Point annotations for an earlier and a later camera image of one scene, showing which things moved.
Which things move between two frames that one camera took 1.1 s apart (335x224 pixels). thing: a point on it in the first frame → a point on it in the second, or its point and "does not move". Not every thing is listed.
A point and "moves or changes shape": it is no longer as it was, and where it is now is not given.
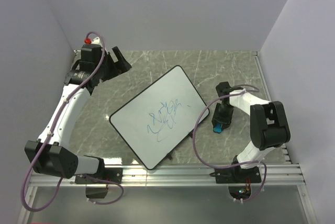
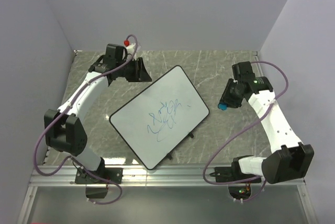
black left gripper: [121, 65] → [141, 74]
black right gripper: [225, 121] → [225, 97]
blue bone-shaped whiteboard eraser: [218, 127] moves or changes shape
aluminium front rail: [175, 175] does not move
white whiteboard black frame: [158, 119] does not move
